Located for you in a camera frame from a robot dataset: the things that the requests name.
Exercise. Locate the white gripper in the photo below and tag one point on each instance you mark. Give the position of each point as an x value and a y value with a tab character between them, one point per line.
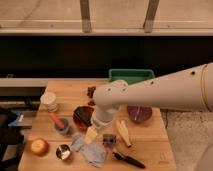
101	118

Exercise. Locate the light blue towel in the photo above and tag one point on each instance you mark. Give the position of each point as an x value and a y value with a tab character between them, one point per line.
94	154

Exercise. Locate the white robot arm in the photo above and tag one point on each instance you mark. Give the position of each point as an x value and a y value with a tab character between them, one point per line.
190	89

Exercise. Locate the green plastic tray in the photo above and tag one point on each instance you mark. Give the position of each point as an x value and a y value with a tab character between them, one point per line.
130	76

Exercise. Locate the red bowl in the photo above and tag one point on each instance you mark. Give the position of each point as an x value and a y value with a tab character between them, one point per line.
87	109

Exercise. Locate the small metal cup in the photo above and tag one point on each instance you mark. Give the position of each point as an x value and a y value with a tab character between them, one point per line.
63	151

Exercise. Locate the orange carrot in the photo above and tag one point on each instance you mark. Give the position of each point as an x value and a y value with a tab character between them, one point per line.
57	121

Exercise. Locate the silver fork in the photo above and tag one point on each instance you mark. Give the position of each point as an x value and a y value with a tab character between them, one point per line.
136	114

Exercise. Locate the purple bowl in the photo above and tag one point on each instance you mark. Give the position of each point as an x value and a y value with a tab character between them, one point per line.
144	114

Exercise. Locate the red yellow apple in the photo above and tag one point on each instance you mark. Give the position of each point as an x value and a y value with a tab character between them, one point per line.
39	147

